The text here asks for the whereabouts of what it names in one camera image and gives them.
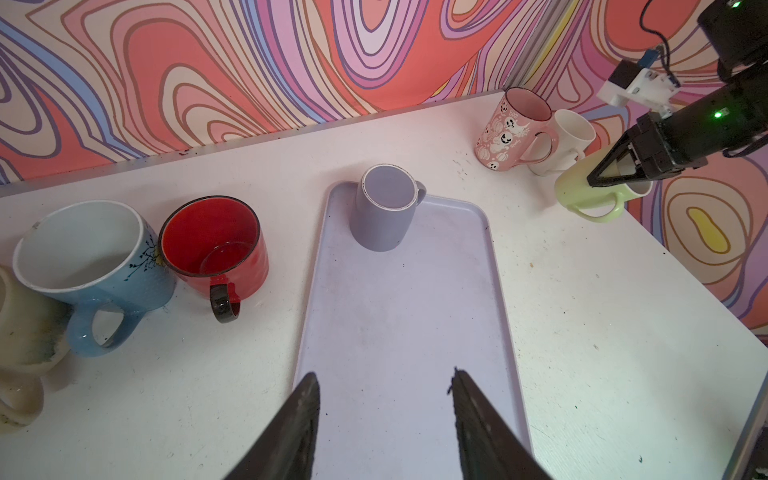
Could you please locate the light blue mug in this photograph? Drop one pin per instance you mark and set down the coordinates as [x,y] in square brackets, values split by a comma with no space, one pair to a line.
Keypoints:
[102,258]

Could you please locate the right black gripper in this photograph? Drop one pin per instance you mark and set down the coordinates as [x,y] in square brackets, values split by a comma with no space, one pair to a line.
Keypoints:
[655,150]

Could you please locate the white mug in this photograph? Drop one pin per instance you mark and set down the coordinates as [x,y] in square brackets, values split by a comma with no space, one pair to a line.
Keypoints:
[575,134]

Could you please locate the lavender plastic tray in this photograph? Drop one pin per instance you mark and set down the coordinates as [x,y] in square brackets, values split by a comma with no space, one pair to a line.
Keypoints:
[385,332]

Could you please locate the beige speckled mug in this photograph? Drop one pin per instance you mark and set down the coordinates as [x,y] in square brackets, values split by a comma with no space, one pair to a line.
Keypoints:
[33,342]

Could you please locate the red mug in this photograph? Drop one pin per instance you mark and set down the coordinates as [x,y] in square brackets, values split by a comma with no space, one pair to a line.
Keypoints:
[216,245]

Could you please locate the pink patterned mug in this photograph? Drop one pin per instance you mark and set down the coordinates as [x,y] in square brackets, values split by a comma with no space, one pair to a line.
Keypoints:
[518,119]

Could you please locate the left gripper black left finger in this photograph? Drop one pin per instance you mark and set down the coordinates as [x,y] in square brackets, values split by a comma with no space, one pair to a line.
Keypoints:
[286,448]

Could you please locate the light green mug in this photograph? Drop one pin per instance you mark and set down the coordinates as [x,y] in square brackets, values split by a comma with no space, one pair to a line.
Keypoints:
[596,204]

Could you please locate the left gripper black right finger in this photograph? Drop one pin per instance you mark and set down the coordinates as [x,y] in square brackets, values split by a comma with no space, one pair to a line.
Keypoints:
[488,449]

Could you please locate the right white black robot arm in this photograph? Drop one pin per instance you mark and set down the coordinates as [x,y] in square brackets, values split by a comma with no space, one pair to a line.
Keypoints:
[731,120]

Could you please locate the purple mug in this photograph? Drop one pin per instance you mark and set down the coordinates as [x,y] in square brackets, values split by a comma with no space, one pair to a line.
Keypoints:
[384,206]

